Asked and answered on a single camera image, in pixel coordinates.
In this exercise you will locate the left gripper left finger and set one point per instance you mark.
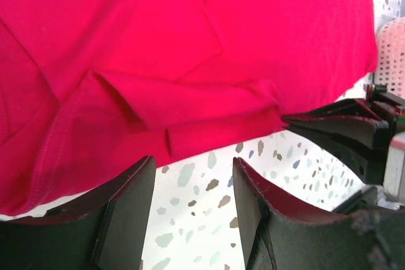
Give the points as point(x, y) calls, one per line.
point(104, 228)

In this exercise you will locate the white plastic laundry basket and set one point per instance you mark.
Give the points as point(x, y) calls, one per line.
point(391, 57)

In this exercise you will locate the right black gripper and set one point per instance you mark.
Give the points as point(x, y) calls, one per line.
point(379, 106)

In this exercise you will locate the red t shirt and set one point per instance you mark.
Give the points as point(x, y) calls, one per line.
point(88, 87)

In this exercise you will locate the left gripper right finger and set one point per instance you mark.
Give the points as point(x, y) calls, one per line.
point(280, 231)

